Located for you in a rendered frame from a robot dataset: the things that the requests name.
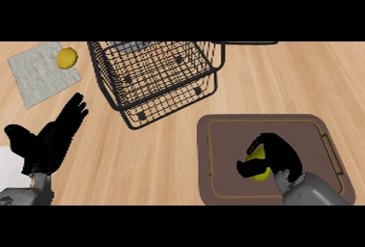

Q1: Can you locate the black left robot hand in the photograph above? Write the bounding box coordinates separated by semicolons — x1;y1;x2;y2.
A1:
2;92;89;177

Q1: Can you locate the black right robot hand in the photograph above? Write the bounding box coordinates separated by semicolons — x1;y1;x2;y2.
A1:
234;132;304;183

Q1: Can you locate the yellow lemon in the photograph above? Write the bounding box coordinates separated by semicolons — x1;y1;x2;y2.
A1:
55;46;79;69

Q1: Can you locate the grey placemat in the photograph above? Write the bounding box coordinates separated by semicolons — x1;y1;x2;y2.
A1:
7;41;82;110

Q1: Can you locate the yellow-green pear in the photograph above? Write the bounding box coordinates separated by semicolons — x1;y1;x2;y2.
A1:
243;146;273;182

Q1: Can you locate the black tiered wire basket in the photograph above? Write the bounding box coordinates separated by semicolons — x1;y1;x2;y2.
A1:
85;41;225;131

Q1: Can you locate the white object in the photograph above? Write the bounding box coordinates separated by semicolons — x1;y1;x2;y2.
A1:
0;146;30;191

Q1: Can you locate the brown tray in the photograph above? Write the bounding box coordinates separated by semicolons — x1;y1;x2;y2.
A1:
194;113;355;206

